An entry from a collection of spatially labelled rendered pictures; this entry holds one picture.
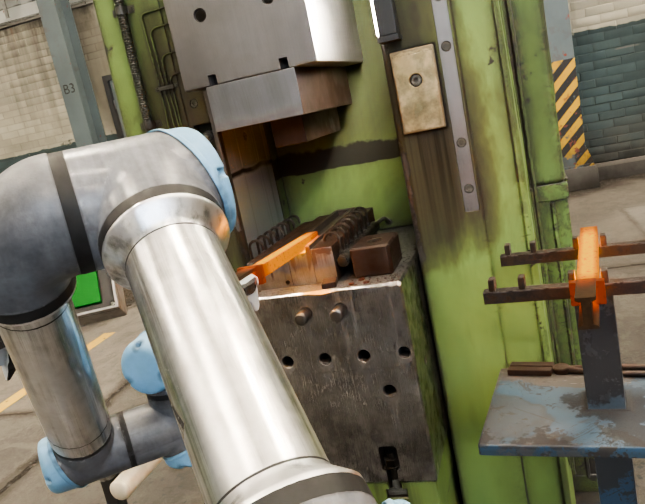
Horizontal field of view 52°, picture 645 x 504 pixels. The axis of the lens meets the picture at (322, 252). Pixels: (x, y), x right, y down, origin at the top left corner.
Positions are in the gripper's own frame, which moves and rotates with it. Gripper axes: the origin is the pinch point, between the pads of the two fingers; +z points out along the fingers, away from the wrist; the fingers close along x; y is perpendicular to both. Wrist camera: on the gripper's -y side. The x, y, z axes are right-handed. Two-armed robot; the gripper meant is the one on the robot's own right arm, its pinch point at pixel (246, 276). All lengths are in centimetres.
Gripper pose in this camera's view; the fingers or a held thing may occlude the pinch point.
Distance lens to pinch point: 117.8
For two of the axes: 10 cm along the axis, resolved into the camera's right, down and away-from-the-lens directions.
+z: 2.8, -2.4, 9.3
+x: 9.4, -1.4, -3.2
